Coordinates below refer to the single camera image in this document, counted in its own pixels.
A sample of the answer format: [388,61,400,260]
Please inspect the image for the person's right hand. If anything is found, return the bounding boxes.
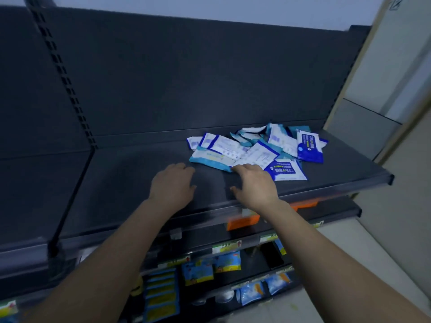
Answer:
[230,164,281,214]

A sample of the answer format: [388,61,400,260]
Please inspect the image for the person's left hand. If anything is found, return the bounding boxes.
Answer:
[148,163,197,214]

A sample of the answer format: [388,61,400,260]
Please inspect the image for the person's left forearm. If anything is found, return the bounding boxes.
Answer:
[25,198,185,323]

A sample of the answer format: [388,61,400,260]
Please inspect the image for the person's right forearm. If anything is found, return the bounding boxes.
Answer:
[257,198,431,323]

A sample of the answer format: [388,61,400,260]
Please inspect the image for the large orange price tag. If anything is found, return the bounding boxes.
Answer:
[226,213,261,231]

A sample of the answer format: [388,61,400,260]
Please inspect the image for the dark grey lower shelf board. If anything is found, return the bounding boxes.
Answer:
[76,196,362,276]

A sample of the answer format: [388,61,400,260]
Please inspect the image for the pile of blue white wipe packets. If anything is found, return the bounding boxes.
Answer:
[187,123,329,182]

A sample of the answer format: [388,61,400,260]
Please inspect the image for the wide dark grey shelf board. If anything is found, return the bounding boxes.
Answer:
[55,128,394,247]

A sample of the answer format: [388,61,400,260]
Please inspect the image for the small orange price tag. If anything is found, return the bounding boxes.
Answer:
[290,199,319,212]

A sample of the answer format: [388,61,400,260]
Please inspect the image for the blue yellow snack packet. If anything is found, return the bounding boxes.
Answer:
[214,251,242,274]
[181,259,215,286]

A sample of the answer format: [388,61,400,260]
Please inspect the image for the blue white orange packet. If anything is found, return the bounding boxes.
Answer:
[239,281,267,306]
[264,272,292,296]

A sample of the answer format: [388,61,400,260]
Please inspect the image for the stack of blue yellow packets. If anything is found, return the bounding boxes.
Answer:
[144,268,180,323]

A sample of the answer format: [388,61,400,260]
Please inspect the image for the dark grey shelf back panel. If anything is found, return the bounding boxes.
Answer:
[32,7,371,138]
[0,5,91,160]

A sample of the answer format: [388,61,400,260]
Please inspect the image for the grey white door panel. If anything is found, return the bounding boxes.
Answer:
[326,0,431,160]

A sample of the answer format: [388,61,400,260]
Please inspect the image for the black slotted upright post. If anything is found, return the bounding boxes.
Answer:
[23,0,99,150]

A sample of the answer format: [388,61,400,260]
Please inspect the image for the beige door frame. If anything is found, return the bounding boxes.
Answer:
[323,0,431,165]

